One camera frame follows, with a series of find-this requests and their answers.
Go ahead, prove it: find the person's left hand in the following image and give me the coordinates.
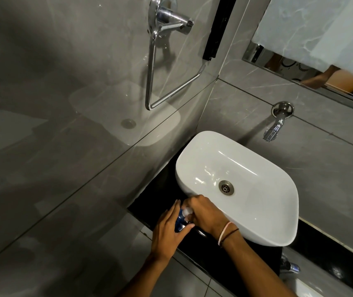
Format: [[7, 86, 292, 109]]
[[150, 199, 196, 263]]

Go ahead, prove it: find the person's right hand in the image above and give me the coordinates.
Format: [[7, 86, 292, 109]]
[[181, 195, 230, 242]]

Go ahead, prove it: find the blue bottle with white cap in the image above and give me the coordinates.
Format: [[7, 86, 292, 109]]
[[175, 206, 194, 234]]

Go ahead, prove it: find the person's left forearm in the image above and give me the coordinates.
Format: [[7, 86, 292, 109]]
[[117, 253, 173, 297]]

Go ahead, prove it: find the person's right forearm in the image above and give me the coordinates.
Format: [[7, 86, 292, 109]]
[[220, 231, 298, 297]]

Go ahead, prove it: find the metal sink drain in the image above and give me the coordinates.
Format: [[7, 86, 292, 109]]
[[218, 180, 235, 196]]

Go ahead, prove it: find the pink wristband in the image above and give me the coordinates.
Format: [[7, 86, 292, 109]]
[[217, 222, 233, 246]]

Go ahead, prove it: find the dark thread wristband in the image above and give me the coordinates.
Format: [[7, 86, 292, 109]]
[[220, 228, 240, 248]]

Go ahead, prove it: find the white ceramic sink basin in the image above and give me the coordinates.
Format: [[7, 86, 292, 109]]
[[175, 131, 299, 247]]

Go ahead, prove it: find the chrome angle valve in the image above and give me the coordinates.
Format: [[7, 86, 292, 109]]
[[280, 253, 301, 275]]

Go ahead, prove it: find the black vertical bar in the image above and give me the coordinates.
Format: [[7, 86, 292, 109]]
[[202, 0, 238, 62]]

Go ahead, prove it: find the chrome wall tap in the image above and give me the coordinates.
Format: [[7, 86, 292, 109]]
[[263, 101, 295, 143]]

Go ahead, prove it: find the chrome towel ring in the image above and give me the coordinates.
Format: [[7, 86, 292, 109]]
[[145, 0, 207, 111]]

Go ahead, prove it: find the wall mirror with chrome frame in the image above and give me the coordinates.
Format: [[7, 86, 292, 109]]
[[242, 0, 353, 109]]

